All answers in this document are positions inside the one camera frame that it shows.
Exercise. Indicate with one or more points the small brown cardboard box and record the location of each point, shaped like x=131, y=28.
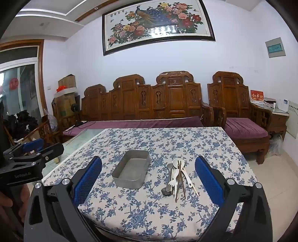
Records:
x=67, y=81

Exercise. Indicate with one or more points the black standing fan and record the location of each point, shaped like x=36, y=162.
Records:
x=75, y=109

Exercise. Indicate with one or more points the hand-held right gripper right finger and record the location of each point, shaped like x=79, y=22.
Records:
x=209, y=181

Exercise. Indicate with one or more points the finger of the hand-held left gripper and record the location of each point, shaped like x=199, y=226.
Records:
x=52, y=151
x=33, y=145

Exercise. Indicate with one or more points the brown wooden chopstick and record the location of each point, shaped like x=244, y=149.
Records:
x=181, y=181

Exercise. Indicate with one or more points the blue floral tablecloth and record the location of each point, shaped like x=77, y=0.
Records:
x=139, y=209

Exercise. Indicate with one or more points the white flat box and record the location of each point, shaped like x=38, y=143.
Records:
x=66, y=92

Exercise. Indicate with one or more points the small white spoon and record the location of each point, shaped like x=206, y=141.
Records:
x=178, y=173

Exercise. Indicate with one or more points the grey wall electrical box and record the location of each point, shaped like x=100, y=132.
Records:
x=276, y=47

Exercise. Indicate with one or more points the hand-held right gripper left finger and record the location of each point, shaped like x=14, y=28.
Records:
x=87, y=181

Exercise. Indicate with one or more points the white wall panel door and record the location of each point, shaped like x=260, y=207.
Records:
x=292, y=123

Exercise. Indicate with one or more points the grey metal tray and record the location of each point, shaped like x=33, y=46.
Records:
x=130, y=172

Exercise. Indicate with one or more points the plain metal spoon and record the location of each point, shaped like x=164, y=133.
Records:
x=178, y=186

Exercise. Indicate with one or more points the wooden door frame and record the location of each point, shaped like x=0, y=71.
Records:
x=40, y=69

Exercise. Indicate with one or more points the wooden chair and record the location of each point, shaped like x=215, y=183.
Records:
x=44, y=131

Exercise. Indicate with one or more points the red orange object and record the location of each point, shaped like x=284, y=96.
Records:
x=61, y=88

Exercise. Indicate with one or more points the white device with blue label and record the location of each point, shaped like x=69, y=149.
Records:
x=283, y=105

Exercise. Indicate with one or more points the large cardboard box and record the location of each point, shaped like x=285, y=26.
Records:
x=66, y=105

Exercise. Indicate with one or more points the clear plastic bag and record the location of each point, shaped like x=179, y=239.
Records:
x=276, y=145

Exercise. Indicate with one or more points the person's left hand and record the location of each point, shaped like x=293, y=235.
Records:
x=25, y=200

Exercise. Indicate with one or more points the metal fork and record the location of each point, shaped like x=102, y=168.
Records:
x=169, y=166

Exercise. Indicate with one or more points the pile of black clothes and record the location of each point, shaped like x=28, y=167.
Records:
x=23, y=123

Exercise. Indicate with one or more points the red gift box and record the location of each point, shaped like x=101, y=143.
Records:
x=256, y=96

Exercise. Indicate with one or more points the large white spoon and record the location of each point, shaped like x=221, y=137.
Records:
x=178, y=162

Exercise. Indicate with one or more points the wooden side table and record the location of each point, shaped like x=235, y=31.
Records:
x=278, y=121

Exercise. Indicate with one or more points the purple armchair cushion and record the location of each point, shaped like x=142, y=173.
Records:
x=244, y=129

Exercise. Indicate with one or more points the framed peacock flower painting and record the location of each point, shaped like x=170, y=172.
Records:
x=153, y=25

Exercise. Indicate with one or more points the carved wooden sofa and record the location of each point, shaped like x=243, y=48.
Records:
x=177, y=97

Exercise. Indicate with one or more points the carved wooden armchair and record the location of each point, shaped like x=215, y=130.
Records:
x=229, y=97

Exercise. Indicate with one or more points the grey plastic bag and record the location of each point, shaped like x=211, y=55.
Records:
x=52, y=122

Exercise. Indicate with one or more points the purple sofa cushion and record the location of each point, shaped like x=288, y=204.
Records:
x=139, y=123

